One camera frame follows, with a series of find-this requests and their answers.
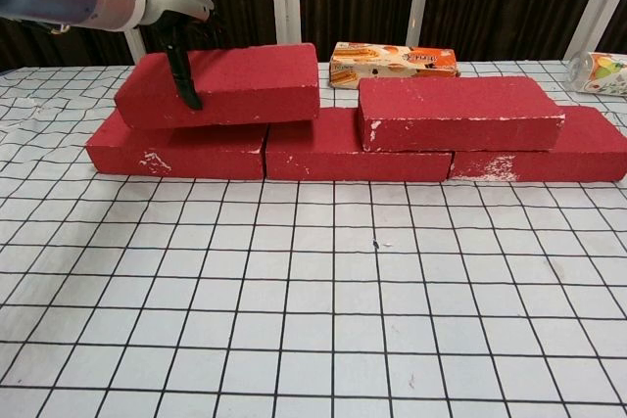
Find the white black grid tablecloth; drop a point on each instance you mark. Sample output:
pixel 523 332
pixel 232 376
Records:
pixel 313 339

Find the red foam brick white scuffs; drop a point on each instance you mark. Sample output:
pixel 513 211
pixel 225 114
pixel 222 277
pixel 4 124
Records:
pixel 455 109

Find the clear bottle fruit label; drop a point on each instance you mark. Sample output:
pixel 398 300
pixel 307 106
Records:
pixel 600 73

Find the orange biscuit box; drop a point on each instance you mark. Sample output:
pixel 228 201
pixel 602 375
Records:
pixel 392 63

